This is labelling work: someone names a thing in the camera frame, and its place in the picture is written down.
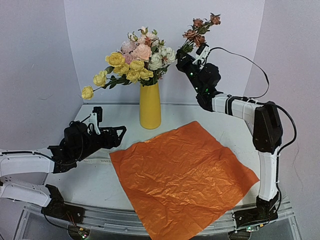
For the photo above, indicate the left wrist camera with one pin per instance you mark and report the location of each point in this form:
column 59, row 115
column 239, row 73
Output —
column 95, row 118

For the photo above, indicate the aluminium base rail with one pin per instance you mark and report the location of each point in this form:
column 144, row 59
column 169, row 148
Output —
column 83, row 222

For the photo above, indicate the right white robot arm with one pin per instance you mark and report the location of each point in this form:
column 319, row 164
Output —
column 266, row 137

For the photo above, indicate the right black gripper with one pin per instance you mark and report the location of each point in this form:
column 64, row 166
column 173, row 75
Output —
column 185, row 61

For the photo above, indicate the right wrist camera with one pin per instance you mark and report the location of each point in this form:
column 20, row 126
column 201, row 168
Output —
column 201, row 55

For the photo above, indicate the yellow flower stem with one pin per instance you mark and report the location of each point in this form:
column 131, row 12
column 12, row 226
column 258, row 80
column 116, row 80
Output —
column 126, row 69

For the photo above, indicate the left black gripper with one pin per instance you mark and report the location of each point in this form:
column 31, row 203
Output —
column 115, row 141

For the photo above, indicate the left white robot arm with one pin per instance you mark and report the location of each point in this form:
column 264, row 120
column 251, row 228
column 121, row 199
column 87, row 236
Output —
column 47, row 196

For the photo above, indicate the orange yellow wrapping paper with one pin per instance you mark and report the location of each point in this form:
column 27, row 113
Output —
column 185, row 169

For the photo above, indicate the cream printed ribbon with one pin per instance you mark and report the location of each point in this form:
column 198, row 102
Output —
column 96, row 161

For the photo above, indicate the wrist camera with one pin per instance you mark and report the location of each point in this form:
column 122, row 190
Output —
column 95, row 118
column 201, row 55

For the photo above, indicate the white and pink flowers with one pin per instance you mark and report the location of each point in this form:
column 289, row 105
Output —
column 162, row 56

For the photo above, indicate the brown rose stem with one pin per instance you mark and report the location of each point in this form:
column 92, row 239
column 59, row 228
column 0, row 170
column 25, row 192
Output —
column 195, row 36

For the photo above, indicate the yellow ceramic vase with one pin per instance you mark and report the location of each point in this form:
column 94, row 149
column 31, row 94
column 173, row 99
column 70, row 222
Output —
column 150, row 107

